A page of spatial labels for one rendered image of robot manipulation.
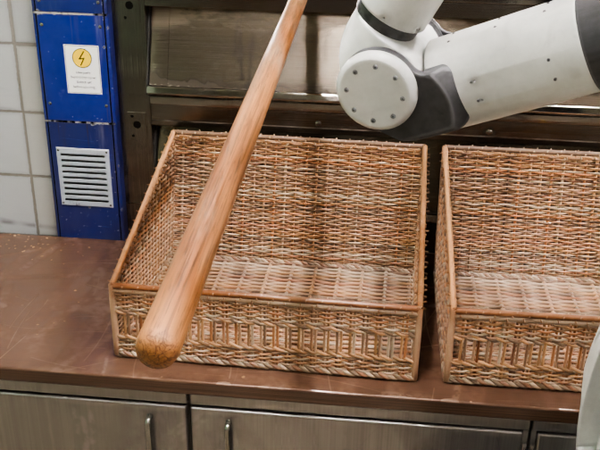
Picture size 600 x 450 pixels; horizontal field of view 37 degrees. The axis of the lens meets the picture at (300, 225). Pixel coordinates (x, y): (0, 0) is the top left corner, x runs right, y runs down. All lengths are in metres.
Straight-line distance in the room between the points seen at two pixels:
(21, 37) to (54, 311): 0.59
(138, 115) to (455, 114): 1.24
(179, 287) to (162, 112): 1.37
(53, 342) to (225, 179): 0.99
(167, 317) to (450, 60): 0.38
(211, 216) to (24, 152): 1.41
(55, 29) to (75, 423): 0.80
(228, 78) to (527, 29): 1.16
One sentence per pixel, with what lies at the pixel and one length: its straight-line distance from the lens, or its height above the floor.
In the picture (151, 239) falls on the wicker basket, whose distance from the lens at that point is 1.82.
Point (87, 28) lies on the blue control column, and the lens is 1.95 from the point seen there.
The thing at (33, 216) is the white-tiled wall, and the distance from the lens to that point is 2.18.
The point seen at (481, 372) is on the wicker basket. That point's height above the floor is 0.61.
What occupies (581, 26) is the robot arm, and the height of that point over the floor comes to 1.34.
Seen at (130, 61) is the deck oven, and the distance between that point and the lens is 1.97.
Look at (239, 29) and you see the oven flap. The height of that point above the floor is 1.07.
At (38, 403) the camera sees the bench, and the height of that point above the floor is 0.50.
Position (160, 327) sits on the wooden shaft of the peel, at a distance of 0.59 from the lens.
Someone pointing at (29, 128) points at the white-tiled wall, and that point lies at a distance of 2.10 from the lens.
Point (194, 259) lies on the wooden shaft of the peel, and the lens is 0.67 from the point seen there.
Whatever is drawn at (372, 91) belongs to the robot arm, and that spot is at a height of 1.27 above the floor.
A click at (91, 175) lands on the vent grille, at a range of 2.05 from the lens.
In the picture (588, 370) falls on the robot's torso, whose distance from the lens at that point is 1.26.
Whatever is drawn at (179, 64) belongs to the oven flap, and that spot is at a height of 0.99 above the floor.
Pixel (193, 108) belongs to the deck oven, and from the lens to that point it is 1.97.
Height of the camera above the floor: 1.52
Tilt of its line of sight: 26 degrees down
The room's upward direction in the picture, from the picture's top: 1 degrees clockwise
